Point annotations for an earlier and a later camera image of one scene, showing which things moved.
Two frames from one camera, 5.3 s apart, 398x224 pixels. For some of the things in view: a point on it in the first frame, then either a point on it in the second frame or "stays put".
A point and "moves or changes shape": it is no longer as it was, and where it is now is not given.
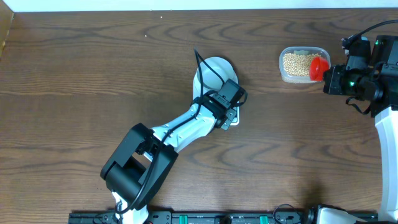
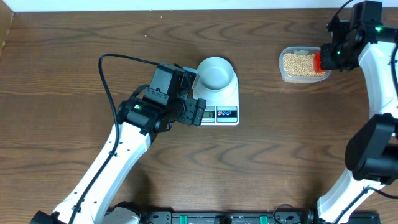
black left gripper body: [227, 117] to [186, 111]
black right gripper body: [347, 82] to [336, 56]
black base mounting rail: [212, 217] stays put
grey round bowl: [211, 81] stays put
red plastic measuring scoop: [318, 65] moves or changes shape
